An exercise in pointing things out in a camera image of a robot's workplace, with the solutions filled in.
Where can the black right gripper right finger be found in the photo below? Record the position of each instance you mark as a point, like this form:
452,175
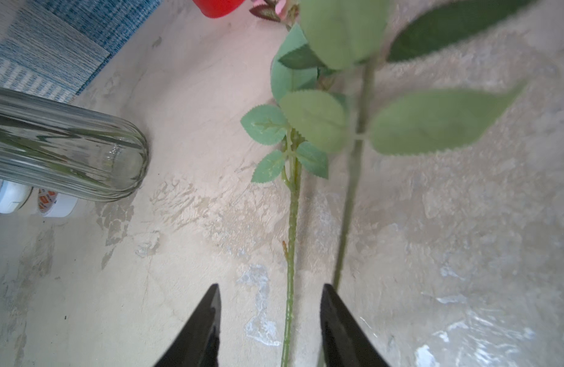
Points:
344,342

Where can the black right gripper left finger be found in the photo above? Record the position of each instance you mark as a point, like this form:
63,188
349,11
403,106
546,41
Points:
197,344

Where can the small pink rosebud stem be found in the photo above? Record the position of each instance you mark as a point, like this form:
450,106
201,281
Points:
344,33

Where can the pink carnation stem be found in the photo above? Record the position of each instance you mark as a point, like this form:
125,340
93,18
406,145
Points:
266,125

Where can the ribbed glass vase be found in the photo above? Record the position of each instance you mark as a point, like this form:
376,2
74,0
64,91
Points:
64,148

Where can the white and blue alarm clock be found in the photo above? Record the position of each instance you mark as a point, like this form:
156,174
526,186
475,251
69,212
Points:
13,196

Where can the red pen holder cup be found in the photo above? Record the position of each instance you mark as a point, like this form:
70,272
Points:
217,8

